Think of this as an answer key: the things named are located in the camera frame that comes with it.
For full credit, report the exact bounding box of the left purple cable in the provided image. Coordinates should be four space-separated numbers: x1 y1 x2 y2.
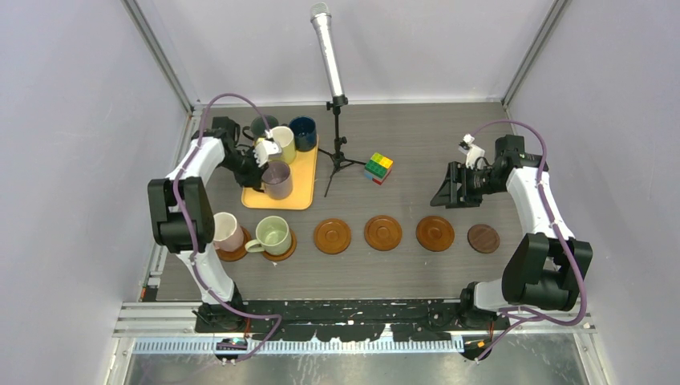
171 93 284 364

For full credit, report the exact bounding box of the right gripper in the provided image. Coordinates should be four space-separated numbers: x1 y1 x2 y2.
431 160 508 209

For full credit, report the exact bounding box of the silver microphone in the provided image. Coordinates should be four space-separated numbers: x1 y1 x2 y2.
310 2 345 99

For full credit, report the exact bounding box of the mauve purple cup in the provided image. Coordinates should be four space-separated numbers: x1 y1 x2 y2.
261 160 293 200

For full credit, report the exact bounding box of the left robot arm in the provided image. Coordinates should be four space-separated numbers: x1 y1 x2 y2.
147 117 263 332

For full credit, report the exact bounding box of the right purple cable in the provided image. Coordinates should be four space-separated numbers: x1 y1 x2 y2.
467 119 591 363

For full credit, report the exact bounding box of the purple cable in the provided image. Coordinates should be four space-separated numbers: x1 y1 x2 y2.
171 93 284 364
467 119 591 363

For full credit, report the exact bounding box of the light green mug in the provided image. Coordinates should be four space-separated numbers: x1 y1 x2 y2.
245 216 292 257

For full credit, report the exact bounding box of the colourful block cube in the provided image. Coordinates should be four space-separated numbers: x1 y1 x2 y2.
364 152 394 185

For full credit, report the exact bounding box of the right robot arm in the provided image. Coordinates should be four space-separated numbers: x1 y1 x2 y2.
430 134 593 330

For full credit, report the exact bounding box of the yellow tray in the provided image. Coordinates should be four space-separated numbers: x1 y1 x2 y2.
241 148 318 210

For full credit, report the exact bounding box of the dark green mug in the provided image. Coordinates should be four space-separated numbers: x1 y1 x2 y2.
242 115 280 140

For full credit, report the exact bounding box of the dark brown coaster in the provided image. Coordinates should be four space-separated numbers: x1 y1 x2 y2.
467 224 500 253

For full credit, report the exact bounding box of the black microphone tripod stand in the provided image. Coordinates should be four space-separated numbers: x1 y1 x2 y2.
318 95 366 197

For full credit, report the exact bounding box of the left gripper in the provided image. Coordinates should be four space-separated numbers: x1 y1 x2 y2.
219 146 269 188

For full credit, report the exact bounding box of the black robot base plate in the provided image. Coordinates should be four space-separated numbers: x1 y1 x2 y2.
193 299 509 342

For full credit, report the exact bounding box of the pink white cup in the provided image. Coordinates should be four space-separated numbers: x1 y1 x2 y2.
212 212 245 253

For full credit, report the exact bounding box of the cream yellow cup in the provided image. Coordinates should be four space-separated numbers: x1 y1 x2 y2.
271 126 297 164

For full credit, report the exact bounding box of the navy blue cup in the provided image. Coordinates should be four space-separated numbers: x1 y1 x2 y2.
289 116 318 152

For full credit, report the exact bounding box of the aluminium frame rail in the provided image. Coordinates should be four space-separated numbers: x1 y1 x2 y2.
114 299 596 359

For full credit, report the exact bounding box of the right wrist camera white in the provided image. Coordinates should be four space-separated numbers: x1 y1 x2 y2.
459 134 485 169

